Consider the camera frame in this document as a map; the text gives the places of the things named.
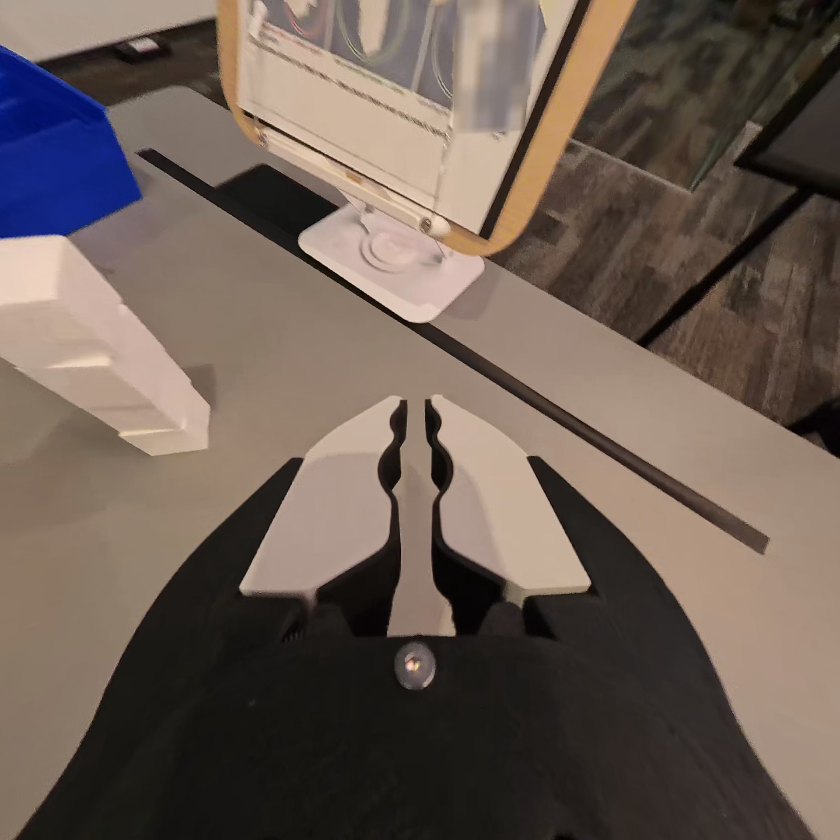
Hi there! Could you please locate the printed instruction sheet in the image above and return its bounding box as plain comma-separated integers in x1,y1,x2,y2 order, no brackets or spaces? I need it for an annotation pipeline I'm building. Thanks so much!
236,0,592,237

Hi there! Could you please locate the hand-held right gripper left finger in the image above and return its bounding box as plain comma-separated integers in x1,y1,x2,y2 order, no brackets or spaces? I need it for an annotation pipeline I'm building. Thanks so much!
239,395,409,636

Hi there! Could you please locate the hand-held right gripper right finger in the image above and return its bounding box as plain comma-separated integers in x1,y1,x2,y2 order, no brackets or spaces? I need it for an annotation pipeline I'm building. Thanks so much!
423,394,592,636

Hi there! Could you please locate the white foam cube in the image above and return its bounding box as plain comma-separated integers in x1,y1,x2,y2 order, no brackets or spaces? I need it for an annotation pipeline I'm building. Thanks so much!
0,235,126,362
79,357,198,434
20,305,168,395
115,394,212,458

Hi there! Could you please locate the blue plastic bin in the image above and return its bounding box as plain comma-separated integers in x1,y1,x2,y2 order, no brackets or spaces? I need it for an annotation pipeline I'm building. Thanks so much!
0,45,142,238

